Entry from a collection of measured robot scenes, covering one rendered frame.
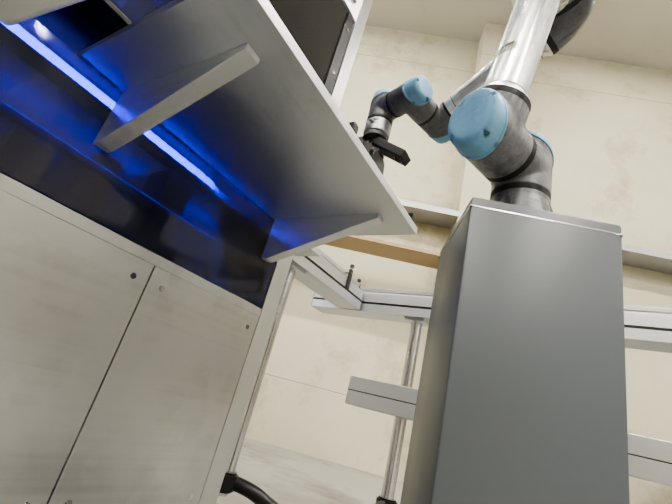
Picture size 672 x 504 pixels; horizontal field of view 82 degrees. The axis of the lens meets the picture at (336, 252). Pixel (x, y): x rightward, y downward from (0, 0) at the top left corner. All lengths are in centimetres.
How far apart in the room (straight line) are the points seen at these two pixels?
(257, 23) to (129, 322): 60
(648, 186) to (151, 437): 505
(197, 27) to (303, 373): 321
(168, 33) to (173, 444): 82
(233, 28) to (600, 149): 490
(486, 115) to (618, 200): 429
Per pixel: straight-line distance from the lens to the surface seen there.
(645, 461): 160
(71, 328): 85
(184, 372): 99
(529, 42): 94
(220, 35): 69
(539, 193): 86
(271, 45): 66
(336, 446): 361
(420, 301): 176
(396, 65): 542
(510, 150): 82
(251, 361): 114
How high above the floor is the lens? 40
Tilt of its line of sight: 21 degrees up
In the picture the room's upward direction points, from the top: 15 degrees clockwise
